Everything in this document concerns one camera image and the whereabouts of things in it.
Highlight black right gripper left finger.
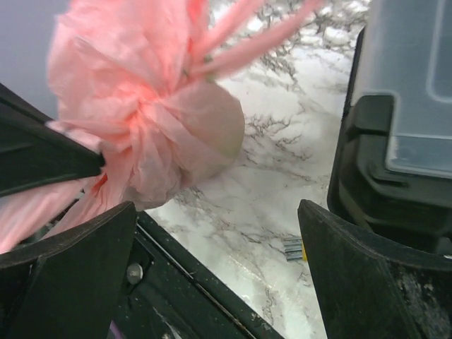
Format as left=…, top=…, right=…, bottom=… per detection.
left=1, top=202, right=136, bottom=339

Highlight pink plastic bag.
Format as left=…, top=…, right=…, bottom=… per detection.
left=1, top=1, right=320, bottom=253

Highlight black toolbox clear lids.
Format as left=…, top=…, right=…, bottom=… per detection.
left=327, top=1, right=451, bottom=257

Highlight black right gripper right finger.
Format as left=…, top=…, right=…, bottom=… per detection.
left=298, top=200, right=451, bottom=338

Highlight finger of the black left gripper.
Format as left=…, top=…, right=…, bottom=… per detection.
left=0, top=85, right=105, bottom=196

